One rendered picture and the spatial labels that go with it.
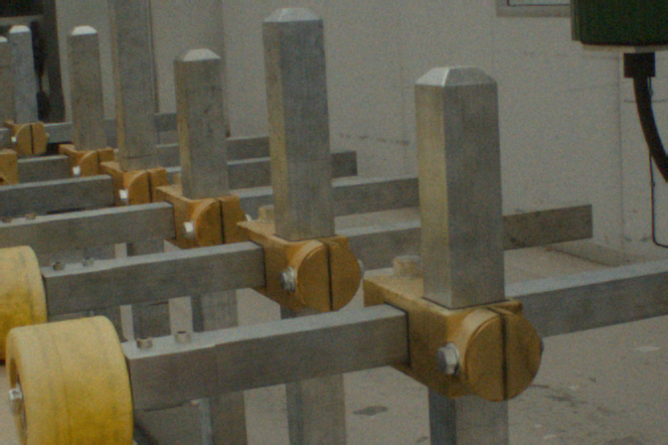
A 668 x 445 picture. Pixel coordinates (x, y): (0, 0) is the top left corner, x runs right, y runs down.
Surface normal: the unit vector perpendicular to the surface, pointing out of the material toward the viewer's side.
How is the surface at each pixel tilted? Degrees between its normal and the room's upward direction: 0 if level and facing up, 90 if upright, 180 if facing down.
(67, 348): 39
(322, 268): 90
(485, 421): 90
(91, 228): 90
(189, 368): 90
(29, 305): 81
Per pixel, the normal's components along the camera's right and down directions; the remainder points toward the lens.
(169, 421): -0.06, -0.98
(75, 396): 0.36, -0.07
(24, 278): 0.28, -0.49
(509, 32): -0.92, 0.11
